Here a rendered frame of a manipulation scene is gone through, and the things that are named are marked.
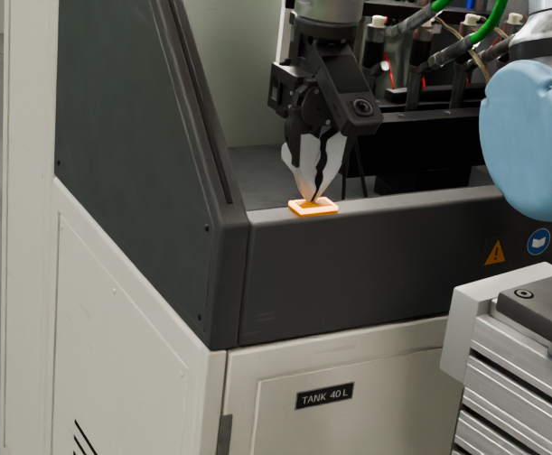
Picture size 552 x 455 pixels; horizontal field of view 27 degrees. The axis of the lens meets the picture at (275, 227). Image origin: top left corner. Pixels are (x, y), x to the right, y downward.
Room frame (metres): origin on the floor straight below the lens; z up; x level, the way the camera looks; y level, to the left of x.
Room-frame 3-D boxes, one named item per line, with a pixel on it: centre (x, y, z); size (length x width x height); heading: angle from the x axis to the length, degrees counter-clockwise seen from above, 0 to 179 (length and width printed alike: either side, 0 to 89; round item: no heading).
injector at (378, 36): (1.54, -0.11, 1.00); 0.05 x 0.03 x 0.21; 31
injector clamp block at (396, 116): (1.61, -0.21, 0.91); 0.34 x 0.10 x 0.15; 121
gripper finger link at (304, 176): (1.24, -0.01, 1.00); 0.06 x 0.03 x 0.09; 31
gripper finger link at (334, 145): (1.26, -0.04, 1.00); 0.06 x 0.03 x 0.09; 31
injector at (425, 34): (1.58, -0.18, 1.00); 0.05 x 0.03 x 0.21; 31
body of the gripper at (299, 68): (1.25, -0.03, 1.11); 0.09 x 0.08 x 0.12; 31
